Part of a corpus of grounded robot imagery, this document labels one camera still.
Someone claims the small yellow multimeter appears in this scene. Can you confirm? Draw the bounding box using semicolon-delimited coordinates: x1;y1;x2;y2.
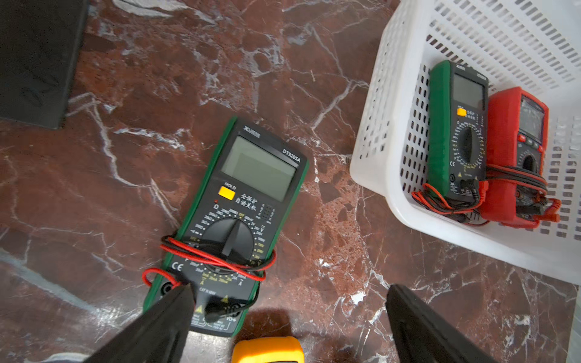
231;337;305;363

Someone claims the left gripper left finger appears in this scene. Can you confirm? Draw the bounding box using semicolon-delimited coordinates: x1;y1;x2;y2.
86;284;195;362

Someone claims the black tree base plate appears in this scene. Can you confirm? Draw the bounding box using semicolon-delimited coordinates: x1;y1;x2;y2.
1;1;89;129

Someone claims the green multimeter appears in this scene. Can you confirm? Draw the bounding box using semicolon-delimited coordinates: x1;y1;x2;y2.
412;60;489;225
144;117;309;337

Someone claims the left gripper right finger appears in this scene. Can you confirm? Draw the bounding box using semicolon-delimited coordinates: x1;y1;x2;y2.
385;284;494;363

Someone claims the red multimeter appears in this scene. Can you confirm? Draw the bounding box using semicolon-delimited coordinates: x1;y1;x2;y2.
478;87;561;229

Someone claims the white perforated plastic basket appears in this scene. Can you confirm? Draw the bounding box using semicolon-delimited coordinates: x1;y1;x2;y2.
350;1;580;284

